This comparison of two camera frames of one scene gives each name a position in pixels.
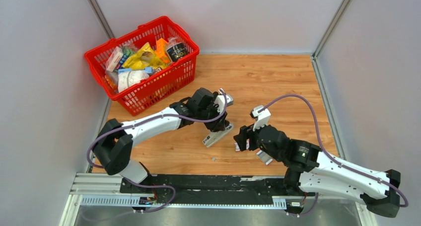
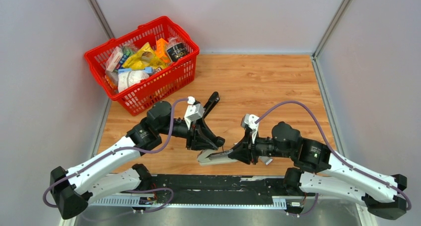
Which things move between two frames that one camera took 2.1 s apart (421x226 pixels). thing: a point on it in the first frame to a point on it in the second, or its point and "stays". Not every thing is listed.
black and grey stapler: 212,136 to 213,157
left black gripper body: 210,113 to 192,132
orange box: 161,50 stays
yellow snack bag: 144,56 stays
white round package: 127,77 stays
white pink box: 114,59 stays
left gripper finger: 218,124 to 198,145
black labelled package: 177,51 stays
